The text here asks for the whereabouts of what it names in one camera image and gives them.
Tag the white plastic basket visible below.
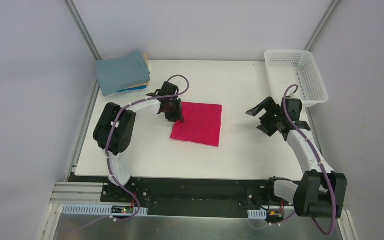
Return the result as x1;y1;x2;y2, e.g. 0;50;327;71
264;49;329;108

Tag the right white cable duct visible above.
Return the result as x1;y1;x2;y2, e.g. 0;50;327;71
247;208;267;220

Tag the folded blue white t shirt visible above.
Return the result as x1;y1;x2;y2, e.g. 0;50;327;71
112;85;148;96

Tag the white cable duct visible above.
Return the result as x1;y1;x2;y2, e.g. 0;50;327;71
61;204;148;217
247;208;267;220

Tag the right aluminium corner post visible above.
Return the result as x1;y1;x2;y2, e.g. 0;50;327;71
304;0;342;52

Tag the aluminium corner post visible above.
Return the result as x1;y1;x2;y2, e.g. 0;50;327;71
63;0;102;61
304;0;342;52

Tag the aluminium frame rail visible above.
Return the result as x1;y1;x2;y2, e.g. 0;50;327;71
49;181;349;210

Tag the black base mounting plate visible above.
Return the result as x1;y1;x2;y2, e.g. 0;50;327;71
69;175;301;219

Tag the left aluminium corner post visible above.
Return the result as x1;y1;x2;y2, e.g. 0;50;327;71
63;0;102;61

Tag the folded teal t shirt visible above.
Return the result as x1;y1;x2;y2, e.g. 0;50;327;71
95;50;151;97

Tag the left white cable duct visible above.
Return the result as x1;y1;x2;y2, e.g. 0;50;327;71
61;204;148;217

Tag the red t shirt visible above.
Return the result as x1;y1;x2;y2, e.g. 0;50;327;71
170;102;223;147

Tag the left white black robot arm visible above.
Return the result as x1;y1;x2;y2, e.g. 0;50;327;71
92;80;189;203

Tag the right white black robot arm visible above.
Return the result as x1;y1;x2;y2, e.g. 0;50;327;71
246;97;348;219

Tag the folded beige t shirt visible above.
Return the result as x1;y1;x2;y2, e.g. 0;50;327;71
131;53;150;88

